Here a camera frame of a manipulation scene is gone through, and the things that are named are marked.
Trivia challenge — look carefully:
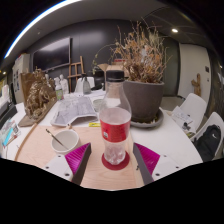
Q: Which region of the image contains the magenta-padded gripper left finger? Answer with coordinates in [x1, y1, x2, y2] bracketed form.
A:
[43, 142, 93, 187]

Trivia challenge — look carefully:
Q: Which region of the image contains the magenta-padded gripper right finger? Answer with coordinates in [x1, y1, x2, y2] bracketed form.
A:
[132, 142, 183, 187]

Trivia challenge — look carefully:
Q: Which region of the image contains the clear bottle with red label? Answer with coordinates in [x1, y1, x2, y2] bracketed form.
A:
[98, 69, 133, 166]

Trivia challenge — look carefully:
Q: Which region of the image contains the white cup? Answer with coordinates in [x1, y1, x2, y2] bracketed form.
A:
[50, 129, 81, 156]

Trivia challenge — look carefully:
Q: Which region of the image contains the thin metal stir stick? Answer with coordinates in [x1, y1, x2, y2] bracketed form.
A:
[45, 128, 69, 150]

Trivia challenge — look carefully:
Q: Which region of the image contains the flat round red coaster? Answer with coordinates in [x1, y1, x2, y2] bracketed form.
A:
[101, 150, 131, 171]

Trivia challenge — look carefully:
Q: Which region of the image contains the grey plant saucer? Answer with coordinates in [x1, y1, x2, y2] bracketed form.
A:
[128, 108, 165, 129]

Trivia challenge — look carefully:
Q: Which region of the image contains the beige plywood sheet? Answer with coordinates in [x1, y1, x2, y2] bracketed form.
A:
[14, 123, 144, 191]

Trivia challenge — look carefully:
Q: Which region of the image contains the stack of papers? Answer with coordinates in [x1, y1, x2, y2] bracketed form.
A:
[170, 105, 196, 134]

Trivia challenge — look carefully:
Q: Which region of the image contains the small white tape roll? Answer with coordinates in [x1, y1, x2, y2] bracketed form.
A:
[92, 98, 104, 113]

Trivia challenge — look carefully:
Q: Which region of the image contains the dried plant in grey pot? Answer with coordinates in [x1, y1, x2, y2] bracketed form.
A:
[93, 19, 173, 124]

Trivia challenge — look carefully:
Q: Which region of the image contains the black backpack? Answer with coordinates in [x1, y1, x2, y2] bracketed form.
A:
[194, 124, 222, 163]

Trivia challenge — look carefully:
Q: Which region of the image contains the clear spray bottle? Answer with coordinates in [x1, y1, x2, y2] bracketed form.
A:
[54, 77, 64, 101]

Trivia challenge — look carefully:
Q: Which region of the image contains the white chair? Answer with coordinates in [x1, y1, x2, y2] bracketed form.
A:
[171, 92, 208, 134]
[74, 76, 96, 94]
[189, 111, 224, 161]

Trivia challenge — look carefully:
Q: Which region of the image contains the colourful printed book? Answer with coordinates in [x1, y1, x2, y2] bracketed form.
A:
[0, 119, 21, 148]

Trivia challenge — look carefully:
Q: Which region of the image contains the white bust figure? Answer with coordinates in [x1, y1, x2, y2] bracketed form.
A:
[59, 73, 70, 95]

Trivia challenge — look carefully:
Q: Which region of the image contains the black box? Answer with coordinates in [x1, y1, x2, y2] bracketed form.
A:
[0, 101, 18, 129]

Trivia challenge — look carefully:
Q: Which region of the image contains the wooden easel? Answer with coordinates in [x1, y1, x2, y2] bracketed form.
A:
[67, 55, 86, 93]

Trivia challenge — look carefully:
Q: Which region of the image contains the brown cardboard box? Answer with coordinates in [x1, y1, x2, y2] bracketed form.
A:
[97, 59, 130, 81]

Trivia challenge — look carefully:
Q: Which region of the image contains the wooden wall figure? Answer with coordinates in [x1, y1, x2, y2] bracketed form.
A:
[190, 73, 203, 98]

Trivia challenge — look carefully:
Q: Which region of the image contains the black wall screen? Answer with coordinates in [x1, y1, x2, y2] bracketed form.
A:
[32, 36, 72, 72]

